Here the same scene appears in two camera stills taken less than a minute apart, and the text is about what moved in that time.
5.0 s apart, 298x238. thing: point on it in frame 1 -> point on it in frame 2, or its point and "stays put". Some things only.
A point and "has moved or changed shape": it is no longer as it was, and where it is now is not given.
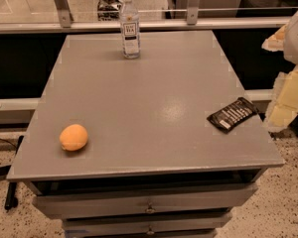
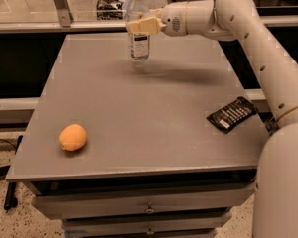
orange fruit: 74,137 stays put
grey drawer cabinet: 153,166 stays put
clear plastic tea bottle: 130,27 has moved or changed shape
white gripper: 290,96 -> 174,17
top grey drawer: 225,198 stays put
